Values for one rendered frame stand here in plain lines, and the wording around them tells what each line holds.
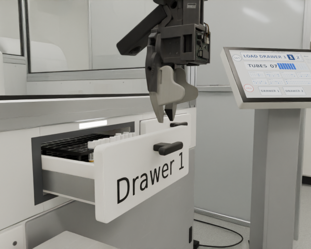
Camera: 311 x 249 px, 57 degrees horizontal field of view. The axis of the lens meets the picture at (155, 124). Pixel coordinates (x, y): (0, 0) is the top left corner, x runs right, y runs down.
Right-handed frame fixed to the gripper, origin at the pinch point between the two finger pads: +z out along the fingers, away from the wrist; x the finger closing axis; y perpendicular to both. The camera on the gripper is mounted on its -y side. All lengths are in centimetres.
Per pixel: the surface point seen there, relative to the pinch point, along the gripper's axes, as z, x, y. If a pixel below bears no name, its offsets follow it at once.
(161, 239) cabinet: 41, 29, -16
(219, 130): 26, 170, -43
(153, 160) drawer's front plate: 8.1, -1.2, -1.2
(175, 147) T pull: 5.9, 0.5, 2.4
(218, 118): 17, 171, -44
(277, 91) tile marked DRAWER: -4, 82, 8
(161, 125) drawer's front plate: 5.5, 25.0, -14.2
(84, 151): 6.4, -7.9, -11.1
